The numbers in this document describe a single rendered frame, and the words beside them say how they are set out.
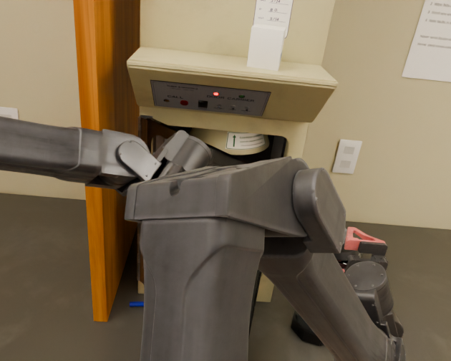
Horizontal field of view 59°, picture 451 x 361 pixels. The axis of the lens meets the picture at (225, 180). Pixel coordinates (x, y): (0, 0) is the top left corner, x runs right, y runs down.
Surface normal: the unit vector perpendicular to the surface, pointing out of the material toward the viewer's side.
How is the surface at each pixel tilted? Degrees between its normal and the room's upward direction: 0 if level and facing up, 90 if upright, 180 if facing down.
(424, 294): 0
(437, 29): 90
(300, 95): 135
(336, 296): 67
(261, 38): 90
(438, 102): 90
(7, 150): 53
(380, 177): 90
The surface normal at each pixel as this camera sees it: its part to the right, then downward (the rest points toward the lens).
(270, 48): -0.18, 0.44
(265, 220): 0.84, -0.08
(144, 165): 0.57, -0.25
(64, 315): 0.11, -0.88
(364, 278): -0.36, -0.83
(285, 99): -0.06, 0.95
